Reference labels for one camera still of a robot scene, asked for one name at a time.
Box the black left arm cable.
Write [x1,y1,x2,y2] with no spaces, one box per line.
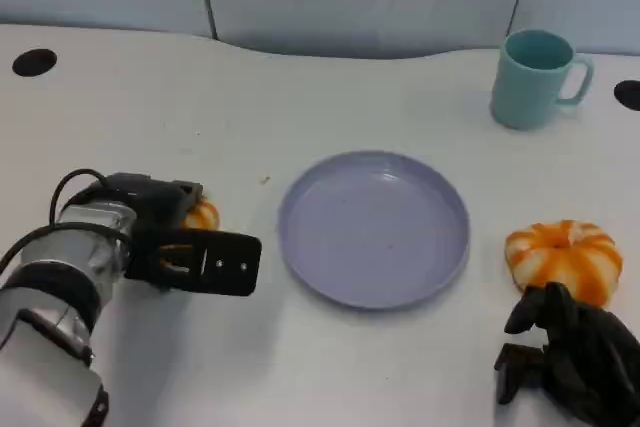
[0,168,132,271]

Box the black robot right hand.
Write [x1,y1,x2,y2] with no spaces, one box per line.
[493,280,640,427]

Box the black table cable hole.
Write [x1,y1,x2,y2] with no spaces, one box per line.
[11,48,58,78]
[613,79,640,111]

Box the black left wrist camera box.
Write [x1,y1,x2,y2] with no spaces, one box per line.
[124,228,263,298]

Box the orange white toy bread roll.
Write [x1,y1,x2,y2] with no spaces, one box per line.
[159,198,221,273]
[504,219,624,307]

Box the pale green mug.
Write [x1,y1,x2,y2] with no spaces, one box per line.
[489,29,595,131]

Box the lilac plate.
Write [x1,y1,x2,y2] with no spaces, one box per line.
[277,150,471,312]

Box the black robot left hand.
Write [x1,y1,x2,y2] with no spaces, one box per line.
[87,172,204,236]

